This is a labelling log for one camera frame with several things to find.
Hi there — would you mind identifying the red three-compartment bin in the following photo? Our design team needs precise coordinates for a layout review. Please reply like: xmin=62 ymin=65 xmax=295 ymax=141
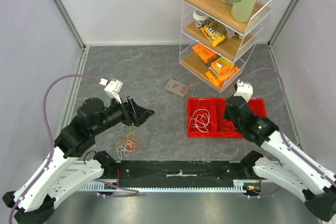
xmin=187 ymin=97 xmax=268 ymax=138

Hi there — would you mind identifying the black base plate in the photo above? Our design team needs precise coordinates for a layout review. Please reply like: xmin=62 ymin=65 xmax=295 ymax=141
xmin=114 ymin=161 xmax=259 ymax=188

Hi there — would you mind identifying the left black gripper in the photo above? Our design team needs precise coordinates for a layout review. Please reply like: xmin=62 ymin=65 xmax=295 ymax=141
xmin=92 ymin=92 xmax=155 ymax=135

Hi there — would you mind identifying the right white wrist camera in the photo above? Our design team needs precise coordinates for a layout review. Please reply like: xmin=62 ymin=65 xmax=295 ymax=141
xmin=233 ymin=79 xmax=253 ymax=102

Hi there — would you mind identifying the white wire wooden shelf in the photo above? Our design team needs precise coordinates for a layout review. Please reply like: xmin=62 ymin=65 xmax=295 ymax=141
xmin=179 ymin=0 xmax=276 ymax=92

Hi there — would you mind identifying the orange snack pack upper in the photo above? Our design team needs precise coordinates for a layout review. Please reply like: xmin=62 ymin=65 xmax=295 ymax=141
xmin=192 ymin=44 xmax=217 ymax=63

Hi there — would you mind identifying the yellow candy bag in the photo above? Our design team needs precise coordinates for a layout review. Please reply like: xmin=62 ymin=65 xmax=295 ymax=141
xmin=200 ymin=25 xmax=226 ymax=47

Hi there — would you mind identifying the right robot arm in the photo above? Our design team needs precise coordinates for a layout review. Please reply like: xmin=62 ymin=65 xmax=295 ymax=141
xmin=224 ymin=96 xmax=335 ymax=222

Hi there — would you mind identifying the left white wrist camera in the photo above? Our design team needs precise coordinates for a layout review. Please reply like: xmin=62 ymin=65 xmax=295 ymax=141
xmin=99 ymin=78 xmax=123 ymax=104

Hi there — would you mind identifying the orange snack box stack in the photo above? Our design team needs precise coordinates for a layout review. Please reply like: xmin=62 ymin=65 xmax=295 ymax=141
xmin=205 ymin=57 xmax=239 ymax=86

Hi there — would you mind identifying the grey slotted cable duct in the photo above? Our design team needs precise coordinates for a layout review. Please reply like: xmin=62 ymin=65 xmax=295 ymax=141
xmin=77 ymin=181 xmax=246 ymax=193

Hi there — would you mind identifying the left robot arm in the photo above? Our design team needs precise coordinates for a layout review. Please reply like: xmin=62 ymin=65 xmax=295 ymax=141
xmin=2 ymin=97 xmax=155 ymax=223

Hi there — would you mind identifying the white lidded cup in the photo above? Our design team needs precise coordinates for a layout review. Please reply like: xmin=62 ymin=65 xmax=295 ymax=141
xmin=193 ymin=9 xmax=209 ymax=28

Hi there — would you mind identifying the white object on shelf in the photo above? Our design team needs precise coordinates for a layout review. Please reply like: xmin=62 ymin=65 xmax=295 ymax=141
xmin=224 ymin=26 xmax=243 ymax=40

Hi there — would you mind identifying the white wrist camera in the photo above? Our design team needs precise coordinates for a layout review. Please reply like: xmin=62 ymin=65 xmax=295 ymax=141
xmin=233 ymin=79 xmax=253 ymax=102
xmin=99 ymin=78 xmax=123 ymax=104

